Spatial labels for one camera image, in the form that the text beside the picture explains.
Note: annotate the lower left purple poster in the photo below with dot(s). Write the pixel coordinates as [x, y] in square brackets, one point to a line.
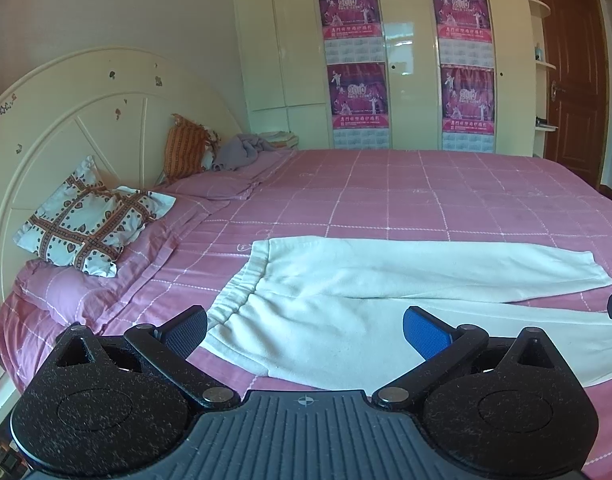
[359, 107]

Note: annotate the purple poster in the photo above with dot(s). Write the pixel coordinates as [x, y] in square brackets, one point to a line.
[352, 31]
[359, 107]
[468, 109]
[464, 33]

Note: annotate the upper left purple poster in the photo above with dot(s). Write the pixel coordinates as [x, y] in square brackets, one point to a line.
[352, 31]

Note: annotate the brown wooden door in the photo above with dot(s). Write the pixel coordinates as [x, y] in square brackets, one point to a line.
[575, 42]

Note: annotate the grey crumpled cloth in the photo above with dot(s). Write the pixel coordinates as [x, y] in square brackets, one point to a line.
[240, 151]

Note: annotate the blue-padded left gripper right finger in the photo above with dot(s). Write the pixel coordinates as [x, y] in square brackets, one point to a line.
[446, 351]

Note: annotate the lower right purple poster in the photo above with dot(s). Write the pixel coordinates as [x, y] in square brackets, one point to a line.
[468, 109]

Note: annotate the folded cream cloth stack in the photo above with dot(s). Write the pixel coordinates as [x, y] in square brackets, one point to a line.
[281, 139]

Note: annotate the upper right purple poster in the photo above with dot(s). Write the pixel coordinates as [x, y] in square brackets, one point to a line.
[464, 33]

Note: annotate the pink pillow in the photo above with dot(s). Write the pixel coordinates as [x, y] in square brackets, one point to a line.
[68, 295]

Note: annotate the white sweatpants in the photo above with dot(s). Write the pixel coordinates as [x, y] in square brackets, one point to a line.
[327, 312]

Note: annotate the white brown patterned pillow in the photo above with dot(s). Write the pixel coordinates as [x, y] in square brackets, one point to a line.
[86, 225]

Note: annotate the metal door handle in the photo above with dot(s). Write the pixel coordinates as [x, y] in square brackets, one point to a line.
[556, 90]

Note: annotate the cream corner shelf unit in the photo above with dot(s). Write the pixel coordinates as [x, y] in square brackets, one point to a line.
[538, 12]

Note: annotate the cream glossy wardrobe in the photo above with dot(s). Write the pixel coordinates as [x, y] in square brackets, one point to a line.
[286, 83]

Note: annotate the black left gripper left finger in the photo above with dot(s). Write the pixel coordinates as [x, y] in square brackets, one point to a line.
[167, 347]

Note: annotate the orange striped cushion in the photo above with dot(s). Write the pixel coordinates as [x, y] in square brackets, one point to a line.
[185, 148]

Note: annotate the cream wooden headboard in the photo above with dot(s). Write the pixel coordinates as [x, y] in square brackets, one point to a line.
[115, 104]

